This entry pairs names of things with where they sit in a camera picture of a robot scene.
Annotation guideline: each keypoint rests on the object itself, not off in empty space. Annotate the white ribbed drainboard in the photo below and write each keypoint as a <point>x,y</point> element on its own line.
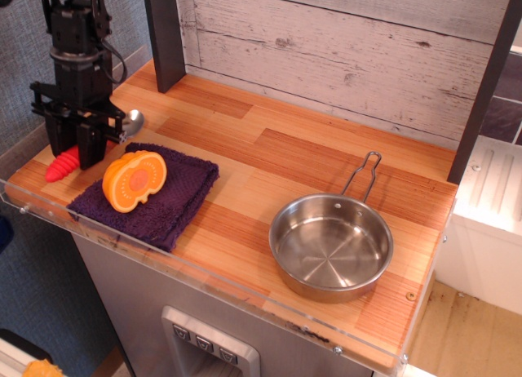
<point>490,189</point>

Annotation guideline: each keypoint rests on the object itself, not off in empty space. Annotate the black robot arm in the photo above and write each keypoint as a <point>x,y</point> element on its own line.
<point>77,26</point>

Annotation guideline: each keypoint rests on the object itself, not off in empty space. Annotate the silver dispenser button panel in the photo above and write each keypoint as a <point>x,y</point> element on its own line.
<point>198,349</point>

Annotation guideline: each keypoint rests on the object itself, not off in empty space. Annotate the orange toy half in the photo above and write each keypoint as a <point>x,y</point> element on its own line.
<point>132,178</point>

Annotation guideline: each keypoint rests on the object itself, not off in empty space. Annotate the red handled metal spoon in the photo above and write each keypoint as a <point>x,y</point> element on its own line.
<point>68,161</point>

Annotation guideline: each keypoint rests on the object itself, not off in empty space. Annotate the dark post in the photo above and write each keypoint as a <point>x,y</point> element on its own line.
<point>492,73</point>
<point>166,42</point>

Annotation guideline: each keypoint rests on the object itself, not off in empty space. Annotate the dark right post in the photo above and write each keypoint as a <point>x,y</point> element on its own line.
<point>492,73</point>

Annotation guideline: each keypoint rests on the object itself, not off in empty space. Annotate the grey toy cabinet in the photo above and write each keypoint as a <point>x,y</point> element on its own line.
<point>134,295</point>

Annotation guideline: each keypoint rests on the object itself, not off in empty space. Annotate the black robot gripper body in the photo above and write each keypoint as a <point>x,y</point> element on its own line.
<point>82,90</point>

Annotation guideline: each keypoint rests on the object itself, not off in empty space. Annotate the yellow toy at corner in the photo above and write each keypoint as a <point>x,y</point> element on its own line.
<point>42,368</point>

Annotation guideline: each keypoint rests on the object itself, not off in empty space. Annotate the small steel pan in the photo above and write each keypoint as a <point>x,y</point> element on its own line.
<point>330,247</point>

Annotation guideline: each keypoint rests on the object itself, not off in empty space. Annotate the purple folded towel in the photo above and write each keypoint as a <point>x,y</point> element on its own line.
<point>162,219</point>

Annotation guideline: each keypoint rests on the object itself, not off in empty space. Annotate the dark left post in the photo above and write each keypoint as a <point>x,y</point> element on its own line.
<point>166,42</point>

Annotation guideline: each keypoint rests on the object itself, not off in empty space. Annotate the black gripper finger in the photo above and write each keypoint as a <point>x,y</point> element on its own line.
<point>91,144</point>
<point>61,133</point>

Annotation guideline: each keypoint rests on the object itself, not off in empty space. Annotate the clear acrylic edge guard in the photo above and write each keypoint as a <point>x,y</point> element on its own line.
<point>226,248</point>

